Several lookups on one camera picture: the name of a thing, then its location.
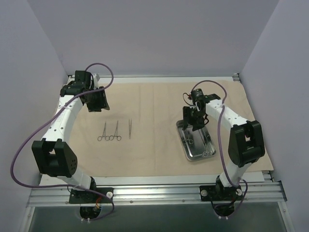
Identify steel needle holder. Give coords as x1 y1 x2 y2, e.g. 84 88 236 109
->
202 135 209 157

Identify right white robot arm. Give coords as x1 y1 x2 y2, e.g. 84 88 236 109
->
182 88 265 200

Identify aluminium front rail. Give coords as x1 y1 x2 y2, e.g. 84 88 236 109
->
27 182 287 207

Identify steel hemostat forceps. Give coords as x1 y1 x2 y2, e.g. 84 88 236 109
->
109 121 122 141
97 122 110 142

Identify metal instrument tray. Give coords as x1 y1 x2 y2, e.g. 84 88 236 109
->
176 120 216 162

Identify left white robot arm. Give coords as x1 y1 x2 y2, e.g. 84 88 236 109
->
31 71 109 203

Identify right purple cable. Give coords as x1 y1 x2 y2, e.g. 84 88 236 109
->
190 80 248 216

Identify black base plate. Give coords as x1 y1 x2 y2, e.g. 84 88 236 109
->
199 185 243 202
69 187 114 204

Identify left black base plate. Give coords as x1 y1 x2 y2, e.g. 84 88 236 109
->
69 187 114 204

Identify steel tweezers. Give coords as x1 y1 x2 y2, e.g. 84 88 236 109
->
128 118 132 139

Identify steel surgical scissors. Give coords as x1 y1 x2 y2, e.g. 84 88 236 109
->
183 130 194 145

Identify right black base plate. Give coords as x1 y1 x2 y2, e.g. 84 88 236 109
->
199 185 243 202

